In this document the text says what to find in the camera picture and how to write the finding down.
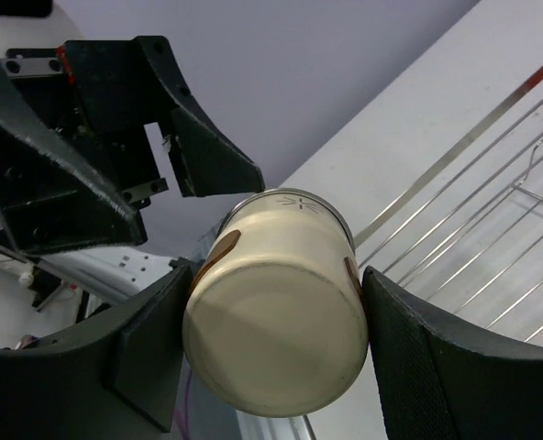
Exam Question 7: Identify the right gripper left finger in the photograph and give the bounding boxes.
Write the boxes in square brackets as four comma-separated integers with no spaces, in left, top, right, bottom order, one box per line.
[0,266,193,439]

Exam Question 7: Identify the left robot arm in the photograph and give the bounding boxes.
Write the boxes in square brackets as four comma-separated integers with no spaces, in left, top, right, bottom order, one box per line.
[0,1,264,304]

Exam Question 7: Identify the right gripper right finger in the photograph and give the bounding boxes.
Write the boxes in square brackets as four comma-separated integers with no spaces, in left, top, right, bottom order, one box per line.
[362,268,543,439]

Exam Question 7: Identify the cream brown cup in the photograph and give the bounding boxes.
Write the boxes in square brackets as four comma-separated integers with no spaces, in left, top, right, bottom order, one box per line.
[183,188,369,417]

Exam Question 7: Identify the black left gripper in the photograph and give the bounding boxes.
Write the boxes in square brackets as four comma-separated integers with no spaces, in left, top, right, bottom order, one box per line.
[0,36,265,255]

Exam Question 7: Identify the wire dish rack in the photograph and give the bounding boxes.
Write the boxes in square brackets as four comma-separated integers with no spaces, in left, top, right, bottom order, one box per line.
[356,65,543,347]

